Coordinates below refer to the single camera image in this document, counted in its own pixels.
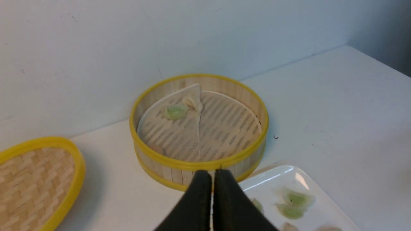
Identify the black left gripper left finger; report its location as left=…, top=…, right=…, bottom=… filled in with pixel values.
left=155, top=170, right=212, bottom=231

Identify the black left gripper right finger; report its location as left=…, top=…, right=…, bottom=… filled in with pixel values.
left=213, top=169, right=278, bottom=231

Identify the white square plate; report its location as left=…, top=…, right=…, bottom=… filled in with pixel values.
left=240, top=165, right=359, bottom=231

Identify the green dumpling top middle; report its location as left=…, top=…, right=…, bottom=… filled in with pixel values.
left=251, top=198, right=264, bottom=214

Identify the white dumpling centre right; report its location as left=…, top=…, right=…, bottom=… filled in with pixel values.
left=281, top=222, right=299, bottom=231

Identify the green dumpling right lower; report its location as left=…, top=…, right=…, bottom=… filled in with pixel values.
left=275, top=203, right=306, bottom=220

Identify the green dumpling right upper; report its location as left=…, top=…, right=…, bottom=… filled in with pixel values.
left=281, top=187, right=315, bottom=209

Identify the white steamer liner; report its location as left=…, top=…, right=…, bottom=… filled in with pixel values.
left=136, top=84, right=262, bottom=162

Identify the yellow rimmed bamboo steamer basket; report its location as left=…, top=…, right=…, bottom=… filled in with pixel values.
left=129, top=73, right=269, bottom=191

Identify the green dumpling in steamer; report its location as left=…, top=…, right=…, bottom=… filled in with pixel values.
left=163, top=104, right=189, bottom=120

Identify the pale dumpling in steamer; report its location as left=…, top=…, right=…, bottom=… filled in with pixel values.
left=181, top=95, right=204, bottom=114

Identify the yellow rimmed bamboo steamer lid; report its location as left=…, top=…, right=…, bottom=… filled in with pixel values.
left=0, top=136, right=86, bottom=231

